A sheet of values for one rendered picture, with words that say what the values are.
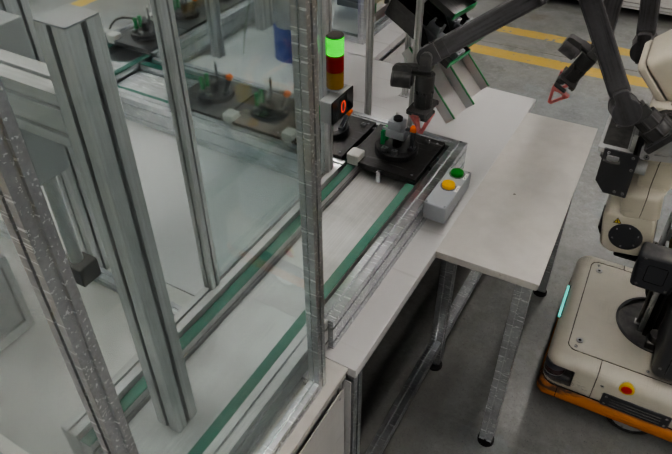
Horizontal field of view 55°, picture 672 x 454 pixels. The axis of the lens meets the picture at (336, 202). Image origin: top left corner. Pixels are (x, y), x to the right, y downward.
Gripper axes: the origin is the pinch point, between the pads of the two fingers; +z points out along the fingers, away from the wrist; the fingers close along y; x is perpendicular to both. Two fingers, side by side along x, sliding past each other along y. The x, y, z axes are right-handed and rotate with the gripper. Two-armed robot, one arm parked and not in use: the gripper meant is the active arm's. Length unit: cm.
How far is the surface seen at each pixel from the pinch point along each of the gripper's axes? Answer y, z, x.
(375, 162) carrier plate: 9.1, 9.9, -10.5
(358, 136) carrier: -1.4, 9.8, -22.4
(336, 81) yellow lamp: 20.8, -21.8, -17.9
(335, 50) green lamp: 21.0, -31.1, -18.0
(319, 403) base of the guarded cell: 86, 21, 16
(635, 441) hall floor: -6, 107, 91
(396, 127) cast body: 2.0, -0.1, -7.2
